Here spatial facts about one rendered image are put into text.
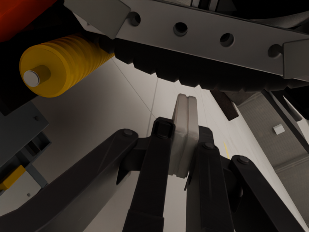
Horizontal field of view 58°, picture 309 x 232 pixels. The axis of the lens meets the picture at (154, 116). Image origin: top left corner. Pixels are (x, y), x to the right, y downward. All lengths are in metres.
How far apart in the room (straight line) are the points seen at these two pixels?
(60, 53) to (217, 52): 0.16
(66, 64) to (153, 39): 0.10
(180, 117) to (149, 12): 0.13
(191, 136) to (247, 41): 0.14
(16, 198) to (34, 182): 0.08
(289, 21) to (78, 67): 0.25
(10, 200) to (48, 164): 0.28
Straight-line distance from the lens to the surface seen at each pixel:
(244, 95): 6.85
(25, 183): 0.84
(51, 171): 1.04
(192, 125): 0.17
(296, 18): 0.37
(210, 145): 0.15
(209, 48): 0.27
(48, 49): 0.32
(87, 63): 0.36
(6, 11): 0.31
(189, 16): 0.27
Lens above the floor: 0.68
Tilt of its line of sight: 18 degrees down
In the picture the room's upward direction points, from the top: 61 degrees clockwise
